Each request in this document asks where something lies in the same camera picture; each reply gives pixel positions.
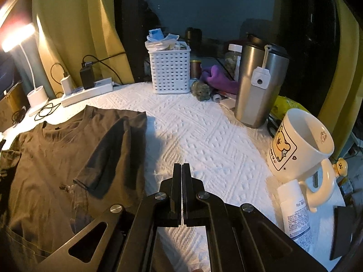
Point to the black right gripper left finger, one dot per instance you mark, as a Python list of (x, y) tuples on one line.
[(170, 208)]

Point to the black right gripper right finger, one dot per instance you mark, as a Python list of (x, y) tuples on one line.
[(195, 210)]

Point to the dark brown t-shirt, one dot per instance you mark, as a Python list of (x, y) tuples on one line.
[(56, 179)]

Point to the white textured table cover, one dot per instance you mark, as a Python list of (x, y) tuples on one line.
[(227, 156)]

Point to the small grey plush toy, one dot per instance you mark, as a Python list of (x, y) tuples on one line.
[(200, 90)]

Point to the white lotion bottle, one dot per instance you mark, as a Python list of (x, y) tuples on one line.
[(295, 214)]

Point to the white perforated plastic basket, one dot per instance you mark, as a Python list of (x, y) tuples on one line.
[(170, 70)]

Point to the white bear mug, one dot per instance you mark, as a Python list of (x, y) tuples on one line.
[(301, 146)]

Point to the purple cloth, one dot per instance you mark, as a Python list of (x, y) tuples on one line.
[(215, 77)]

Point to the white power strip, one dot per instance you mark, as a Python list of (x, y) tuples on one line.
[(80, 94)]

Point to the small brown tin can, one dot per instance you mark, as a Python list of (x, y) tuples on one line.
[(195, 69)]

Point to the glass jar white lid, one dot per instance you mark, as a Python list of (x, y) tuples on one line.
[(232, 60)]

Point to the black power adapter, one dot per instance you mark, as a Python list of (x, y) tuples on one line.
[(87, 77)]

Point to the white USB charger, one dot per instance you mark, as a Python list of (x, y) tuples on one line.
[(67, 85)]

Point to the stainless steel tumbler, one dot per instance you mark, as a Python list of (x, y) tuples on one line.
[(262, 70)]

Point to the black phone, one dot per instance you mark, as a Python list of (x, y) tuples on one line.
[(344, 217)]

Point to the white desk lamp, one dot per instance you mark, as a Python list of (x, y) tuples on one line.
[(15, 39)]

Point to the brown cardboard box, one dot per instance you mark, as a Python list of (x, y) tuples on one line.
[(12, 104)]

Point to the yellow curtain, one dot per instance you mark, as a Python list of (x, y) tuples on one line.
[(69, 30)]

